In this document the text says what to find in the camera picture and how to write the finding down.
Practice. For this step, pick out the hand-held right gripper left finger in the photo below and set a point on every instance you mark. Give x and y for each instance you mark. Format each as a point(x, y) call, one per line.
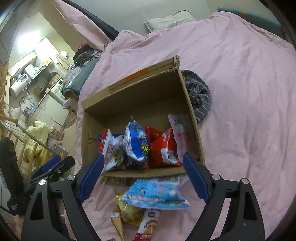
point(91, 176)

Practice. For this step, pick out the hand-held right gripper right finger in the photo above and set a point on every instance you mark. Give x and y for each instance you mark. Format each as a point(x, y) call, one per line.
point(196, 178)

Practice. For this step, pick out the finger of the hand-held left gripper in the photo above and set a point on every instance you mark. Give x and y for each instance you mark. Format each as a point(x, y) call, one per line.
point(66, 163)
point(52, 162)

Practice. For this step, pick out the red white long packet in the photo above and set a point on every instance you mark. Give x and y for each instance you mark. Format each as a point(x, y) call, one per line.
point(113, 150)

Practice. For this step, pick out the light blue snack bag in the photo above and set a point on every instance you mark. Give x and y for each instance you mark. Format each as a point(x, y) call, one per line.
point(155, 192)

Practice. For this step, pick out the red snack bag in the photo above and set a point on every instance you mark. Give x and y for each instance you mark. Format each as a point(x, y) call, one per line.
point(159, 148)

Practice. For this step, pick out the pink snack packet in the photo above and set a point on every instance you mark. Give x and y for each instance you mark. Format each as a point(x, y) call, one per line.
point(182, 129)

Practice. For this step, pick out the yellow waffle print packet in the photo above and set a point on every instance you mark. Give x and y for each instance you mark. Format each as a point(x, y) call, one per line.
point(116, 222)

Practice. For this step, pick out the yellow chips bag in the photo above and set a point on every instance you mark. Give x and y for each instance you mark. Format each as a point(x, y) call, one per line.
point(130, 213)

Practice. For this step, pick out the blue white snack bag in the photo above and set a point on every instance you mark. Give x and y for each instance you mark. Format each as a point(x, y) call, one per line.
point(135, 141)

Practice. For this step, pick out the white cartoon print packet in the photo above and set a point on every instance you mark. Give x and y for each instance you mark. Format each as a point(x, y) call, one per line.
point(148, 224)

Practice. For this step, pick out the brown cardboard box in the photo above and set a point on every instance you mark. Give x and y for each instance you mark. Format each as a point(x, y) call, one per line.
point(138, 102)

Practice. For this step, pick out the pink basket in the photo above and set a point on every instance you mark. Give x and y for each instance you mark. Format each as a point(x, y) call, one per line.
point(56, 134)

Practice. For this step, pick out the yellow quilt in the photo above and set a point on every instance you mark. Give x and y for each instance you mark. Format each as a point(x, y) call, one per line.
point(39, 132)

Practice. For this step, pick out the white base cabinets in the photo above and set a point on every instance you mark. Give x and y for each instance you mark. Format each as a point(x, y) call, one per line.
point(53, 111)

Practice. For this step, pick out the white washing machine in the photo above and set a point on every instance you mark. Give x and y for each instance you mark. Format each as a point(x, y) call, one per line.
point(59, 89)

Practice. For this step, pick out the grey striped garment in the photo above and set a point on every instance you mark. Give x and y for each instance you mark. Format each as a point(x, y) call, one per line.
point(198, 97)

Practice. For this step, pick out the brown carton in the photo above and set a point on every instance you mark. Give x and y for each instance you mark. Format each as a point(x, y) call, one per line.
point(53, 78)

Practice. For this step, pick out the white water heater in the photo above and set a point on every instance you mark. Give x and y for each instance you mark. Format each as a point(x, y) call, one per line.
point(18, 84)

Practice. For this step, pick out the wooden staircase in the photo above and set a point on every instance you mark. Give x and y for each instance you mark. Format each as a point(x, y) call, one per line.
point(3, 88)

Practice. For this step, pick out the white range hood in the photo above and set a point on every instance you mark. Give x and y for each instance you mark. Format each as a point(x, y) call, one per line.
point(29, 69)

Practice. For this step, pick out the pink blanket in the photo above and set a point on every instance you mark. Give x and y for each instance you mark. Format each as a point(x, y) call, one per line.
point(242, 92)

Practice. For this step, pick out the pile of clothes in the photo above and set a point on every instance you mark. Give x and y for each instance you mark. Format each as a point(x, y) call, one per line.
point(83, 54)

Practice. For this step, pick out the pink hanging sheet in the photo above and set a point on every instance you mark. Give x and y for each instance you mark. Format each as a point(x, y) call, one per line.
point(78, 18)

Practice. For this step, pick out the white pillow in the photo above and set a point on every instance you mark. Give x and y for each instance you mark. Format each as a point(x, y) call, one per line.
point(171, 20)

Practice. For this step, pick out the teal cushion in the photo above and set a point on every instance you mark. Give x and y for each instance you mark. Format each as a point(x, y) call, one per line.
point(254, 16)

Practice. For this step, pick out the metal rack frame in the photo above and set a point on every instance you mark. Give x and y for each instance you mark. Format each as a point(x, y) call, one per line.
point(57, 148)

